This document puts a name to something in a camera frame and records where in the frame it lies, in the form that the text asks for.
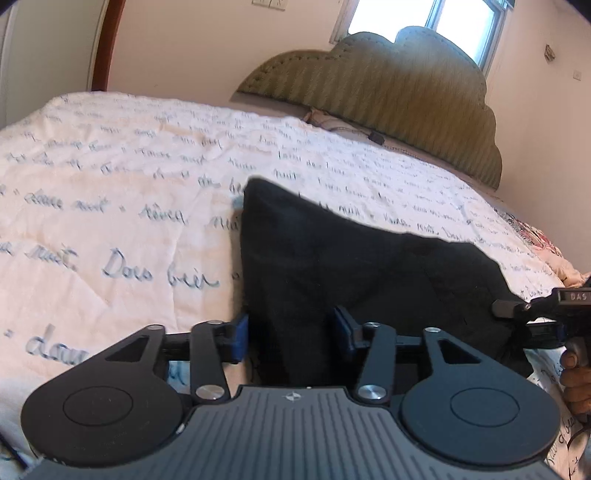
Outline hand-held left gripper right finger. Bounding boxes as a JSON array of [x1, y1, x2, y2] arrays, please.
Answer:
[[331, 305, 485, 406]]

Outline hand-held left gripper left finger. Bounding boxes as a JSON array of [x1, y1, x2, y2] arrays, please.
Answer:
[[104, 313, 250, 406]]

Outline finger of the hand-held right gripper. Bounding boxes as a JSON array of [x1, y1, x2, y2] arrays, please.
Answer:
[[491, 299, 528, 320], [525, 323, 566, 346]]

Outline black pants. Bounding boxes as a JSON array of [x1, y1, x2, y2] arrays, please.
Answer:
[[240, 178, 535, 389]]

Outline person's right hand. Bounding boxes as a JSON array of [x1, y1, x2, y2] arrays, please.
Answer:
[[558, 350, 591, 424]]

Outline floral patterned cloth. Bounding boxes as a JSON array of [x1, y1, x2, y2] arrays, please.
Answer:
[[496, 205, 591, 289]]

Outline white script-printed blanket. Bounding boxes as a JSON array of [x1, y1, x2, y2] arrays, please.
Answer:
[[0, 91, 591, 480]]

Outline olive ribbed headboard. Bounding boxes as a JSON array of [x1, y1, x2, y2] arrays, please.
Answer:
[[230, 25, 505, 191]]

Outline window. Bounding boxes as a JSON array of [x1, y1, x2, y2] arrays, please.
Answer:
[[331, 0, 517, 78]]

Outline brown wooden door frame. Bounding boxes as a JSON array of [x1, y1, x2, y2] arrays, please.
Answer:
[[90, 0, 126, 93]]

